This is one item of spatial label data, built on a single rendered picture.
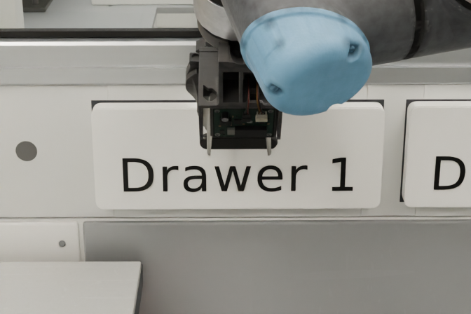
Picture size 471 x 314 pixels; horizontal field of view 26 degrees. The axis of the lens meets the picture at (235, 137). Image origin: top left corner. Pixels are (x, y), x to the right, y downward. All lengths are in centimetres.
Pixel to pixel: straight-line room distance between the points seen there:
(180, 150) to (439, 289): 32
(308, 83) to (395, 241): 47
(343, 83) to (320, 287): 48
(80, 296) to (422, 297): 37
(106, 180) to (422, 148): 32
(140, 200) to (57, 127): 11
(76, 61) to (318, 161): 26
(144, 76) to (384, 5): 39
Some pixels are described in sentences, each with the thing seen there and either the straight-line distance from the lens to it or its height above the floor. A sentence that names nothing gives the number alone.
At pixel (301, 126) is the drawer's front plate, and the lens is 101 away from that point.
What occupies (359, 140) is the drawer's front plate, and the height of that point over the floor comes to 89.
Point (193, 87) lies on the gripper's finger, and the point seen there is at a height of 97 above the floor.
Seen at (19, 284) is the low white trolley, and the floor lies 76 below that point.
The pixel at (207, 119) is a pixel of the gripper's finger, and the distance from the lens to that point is 96.
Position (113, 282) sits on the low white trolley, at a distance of 104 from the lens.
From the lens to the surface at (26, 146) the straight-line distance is 106.
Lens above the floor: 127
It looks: 22 degrees down
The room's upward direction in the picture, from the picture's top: straight up
